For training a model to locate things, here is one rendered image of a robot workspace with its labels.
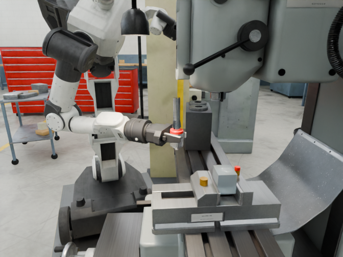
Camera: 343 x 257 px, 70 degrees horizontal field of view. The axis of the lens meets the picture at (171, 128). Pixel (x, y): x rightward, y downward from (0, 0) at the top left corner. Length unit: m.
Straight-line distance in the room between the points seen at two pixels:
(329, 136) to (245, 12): 0.50
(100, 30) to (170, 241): 0.76
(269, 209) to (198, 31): 0.50
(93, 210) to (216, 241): 0.90
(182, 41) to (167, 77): 1.76
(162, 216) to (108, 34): 0.66
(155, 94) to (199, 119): 1.42
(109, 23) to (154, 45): 1.50
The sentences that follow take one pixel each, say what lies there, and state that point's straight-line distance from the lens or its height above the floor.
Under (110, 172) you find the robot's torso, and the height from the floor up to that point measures 0.70.
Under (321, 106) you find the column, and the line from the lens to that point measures 0.98.
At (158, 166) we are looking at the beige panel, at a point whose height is 0.16.
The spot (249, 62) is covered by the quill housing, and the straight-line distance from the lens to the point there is 0.68.
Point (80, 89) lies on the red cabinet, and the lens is 5.68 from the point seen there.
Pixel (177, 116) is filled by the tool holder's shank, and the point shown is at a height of 1.21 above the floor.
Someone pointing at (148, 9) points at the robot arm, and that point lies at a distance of 1.38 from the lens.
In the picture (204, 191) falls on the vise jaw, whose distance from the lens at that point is 0.66.
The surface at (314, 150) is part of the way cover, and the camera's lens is 0.98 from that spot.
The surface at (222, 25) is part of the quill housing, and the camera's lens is 0.66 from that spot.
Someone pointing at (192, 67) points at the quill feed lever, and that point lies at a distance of 0.61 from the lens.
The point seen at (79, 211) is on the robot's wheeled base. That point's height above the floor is 0.60.
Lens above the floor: 1.43
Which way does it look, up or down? 18 degrees down
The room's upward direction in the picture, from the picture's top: straight up
